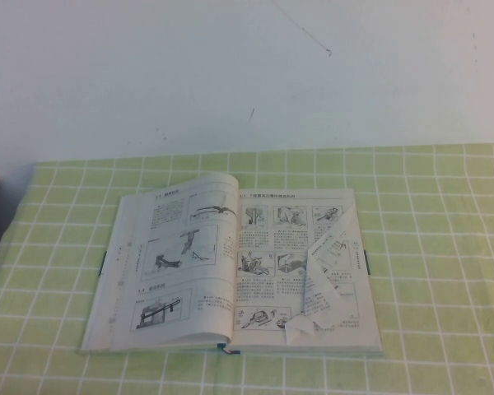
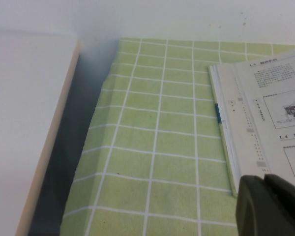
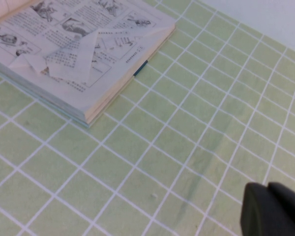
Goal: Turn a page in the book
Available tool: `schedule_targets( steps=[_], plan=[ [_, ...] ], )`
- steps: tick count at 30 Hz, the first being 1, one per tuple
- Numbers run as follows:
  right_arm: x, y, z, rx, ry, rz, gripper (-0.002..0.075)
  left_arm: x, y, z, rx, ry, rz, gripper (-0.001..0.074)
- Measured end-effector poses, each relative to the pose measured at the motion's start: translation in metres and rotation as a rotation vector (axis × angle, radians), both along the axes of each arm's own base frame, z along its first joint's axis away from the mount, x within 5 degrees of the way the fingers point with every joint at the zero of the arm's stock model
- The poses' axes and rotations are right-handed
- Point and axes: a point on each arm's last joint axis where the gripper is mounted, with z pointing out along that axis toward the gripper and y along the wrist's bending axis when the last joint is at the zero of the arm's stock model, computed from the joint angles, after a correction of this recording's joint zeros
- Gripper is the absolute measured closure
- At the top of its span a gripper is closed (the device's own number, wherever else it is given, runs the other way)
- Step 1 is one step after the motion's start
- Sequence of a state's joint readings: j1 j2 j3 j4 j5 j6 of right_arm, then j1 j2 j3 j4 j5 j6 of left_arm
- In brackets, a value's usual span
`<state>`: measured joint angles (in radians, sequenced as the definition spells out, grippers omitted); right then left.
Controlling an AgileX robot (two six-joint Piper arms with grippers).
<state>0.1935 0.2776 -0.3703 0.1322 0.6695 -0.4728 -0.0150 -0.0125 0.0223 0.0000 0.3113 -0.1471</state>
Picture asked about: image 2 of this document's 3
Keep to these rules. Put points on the hardcover technical book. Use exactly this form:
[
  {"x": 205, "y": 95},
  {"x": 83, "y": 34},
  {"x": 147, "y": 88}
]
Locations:
[{"x": 273, "y": 110}]

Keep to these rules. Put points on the white side desk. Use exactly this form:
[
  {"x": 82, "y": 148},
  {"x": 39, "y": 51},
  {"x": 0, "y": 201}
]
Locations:
[{"x": 22, "y": 110}]

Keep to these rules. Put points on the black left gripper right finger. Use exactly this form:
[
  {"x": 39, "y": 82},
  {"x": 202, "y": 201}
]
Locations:
[{"x": 290, "y": 196}]

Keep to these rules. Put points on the green white checked tablecloth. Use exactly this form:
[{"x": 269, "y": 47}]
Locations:
[{"x": 162, "y": 147}]

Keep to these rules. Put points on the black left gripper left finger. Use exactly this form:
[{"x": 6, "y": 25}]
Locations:
[{"x": 258, "y": 211}]

